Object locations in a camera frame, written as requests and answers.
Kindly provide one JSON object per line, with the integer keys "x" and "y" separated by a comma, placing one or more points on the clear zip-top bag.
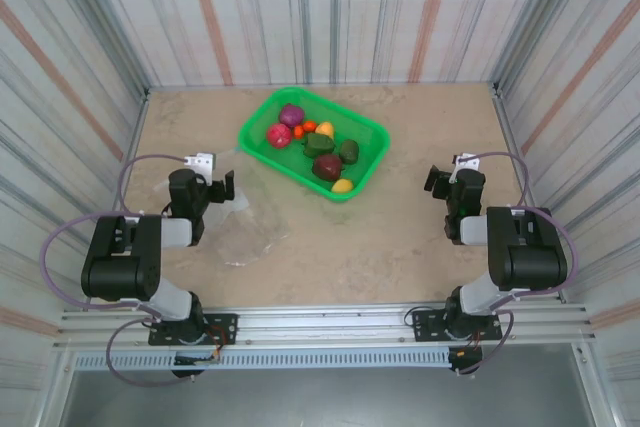
{"x": 250, "y": 227}

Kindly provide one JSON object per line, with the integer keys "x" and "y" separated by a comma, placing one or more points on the pink red round fruit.
{"x": 279, "y": 136}

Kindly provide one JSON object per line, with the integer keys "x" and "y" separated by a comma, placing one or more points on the green plastic mesh basket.
{"x": 365, "y": 132}

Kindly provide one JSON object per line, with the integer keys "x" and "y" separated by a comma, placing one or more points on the dark green leafy cabbage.
{"x": 349, "y": 151}

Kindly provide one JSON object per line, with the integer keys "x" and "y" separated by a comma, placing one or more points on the yellow lemon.
{"x": 342, "y": 186}

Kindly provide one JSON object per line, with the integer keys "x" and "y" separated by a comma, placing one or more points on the purple cabbage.
{"x": 291, "y": 115}

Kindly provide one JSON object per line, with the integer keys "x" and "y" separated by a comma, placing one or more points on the green bell pepper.
{"x": 317, "y": 144}

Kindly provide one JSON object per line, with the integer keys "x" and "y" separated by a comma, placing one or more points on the dark red round vegetable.
{"x": 327, "y": 167}

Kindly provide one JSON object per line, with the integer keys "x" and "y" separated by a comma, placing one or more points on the yellow pepper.
{"x": 325, "y": 129}

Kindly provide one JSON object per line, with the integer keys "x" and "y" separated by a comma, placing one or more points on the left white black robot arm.
{"x": 120, "y": 272}

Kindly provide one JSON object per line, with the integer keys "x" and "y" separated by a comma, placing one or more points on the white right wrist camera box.
{"x": 467, "y": 161}

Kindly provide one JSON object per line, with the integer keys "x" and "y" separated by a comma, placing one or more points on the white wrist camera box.
{"x": 200, "y": 162}
{"x": 467, "y": 161}

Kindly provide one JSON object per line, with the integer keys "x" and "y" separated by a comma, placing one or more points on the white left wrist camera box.
{"x": 200, "y": 162}

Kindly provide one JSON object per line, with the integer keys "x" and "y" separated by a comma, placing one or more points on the aluminium side frame bar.
{"x": 120, "y": 197}
{"x": 530, "y": 197}

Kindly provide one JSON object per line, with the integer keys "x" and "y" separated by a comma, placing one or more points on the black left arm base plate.
{"x": 225, "y": 327}

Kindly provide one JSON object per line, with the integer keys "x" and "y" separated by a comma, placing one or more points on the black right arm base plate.
{"x": 425, "y": 324}

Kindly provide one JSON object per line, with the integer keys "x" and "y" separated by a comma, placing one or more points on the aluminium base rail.
{"x": 325, "y": 322}

